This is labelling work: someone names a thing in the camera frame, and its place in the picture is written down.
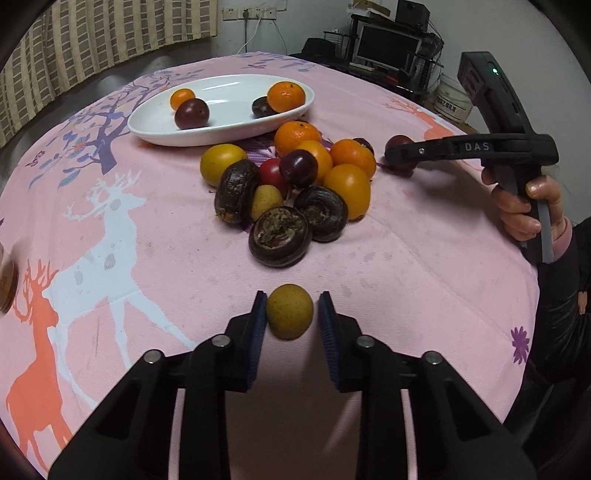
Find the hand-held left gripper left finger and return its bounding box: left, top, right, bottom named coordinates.
left=48, top=291, right=269, bottom=480

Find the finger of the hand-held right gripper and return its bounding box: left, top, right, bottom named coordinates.
left=385, top=134, right=527, bottom=172

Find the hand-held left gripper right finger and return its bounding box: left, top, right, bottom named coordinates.
left=318, top=291, right=539, bottom=480

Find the dark red plum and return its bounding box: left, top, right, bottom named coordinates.
left=252, top=96, right=279, bottom=118
left=174, top=98, right=210, bottom=130
left=385, top=134, right=416, bottom=176
left=279, top=150, right=319, bottom=188

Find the tan longan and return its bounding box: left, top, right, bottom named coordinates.
left=250, top=185, right=284, bottom=221
left=266, top=284, right=315, bottom=341

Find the small mandarin orange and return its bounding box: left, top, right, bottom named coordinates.
left=329, top=138, right=377, bottom=180
left=170, top=88, right=196, bottom=110
left=295, top=140, right=334, bottom=185

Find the yellow plum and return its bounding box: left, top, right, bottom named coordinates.
left=200, top=143, right=249, bottom=188
left=323, top=163, right=371, bottom=221

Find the dark water chestnut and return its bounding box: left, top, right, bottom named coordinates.
left=214, top=159, right=260, bottom=224
left=248, top=206, right=313, bottom=268
left=294, top=185, right=349, bottom=243

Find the large mandarin orange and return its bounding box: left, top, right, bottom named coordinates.
left=268, top=80, right=307, bottom=114
left=274, top=121, right=322, bottom=158

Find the red tomato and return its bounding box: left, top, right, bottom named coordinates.
left=257, top=158, right=291, bottom=197

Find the white oval plate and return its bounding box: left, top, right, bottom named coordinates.
left=128, top=74, right=315, bottom=147

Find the person's right forearm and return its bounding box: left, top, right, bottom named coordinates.
left=526, top=217, right=591, bottom=385

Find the person's right hand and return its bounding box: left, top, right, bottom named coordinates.
left=482, top=168, right=566, bottom=243

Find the white plastic bucket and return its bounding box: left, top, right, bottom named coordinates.
left=434, top=74, right=474, bottom=124

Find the black metal rack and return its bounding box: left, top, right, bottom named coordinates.
left=323, top=14, right=445, bottom=103

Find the pink printed tablecloth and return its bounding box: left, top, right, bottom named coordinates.
left=0, top=52, right=542, bottom=480

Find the black speaker box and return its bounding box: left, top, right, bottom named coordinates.
left=397, top=0, right=431, bottom=28

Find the computer monitor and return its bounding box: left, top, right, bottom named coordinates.
left=353, top=24, right=423, bottom=70

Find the black bag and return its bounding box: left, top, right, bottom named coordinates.
left=291, top=38, right=343, bottom=64

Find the beige checked curtain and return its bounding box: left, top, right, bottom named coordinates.
left=0, top=0, right=219, bottom=148

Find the white power cable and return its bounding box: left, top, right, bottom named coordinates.
left=240, top=16, right=289, bottom=55

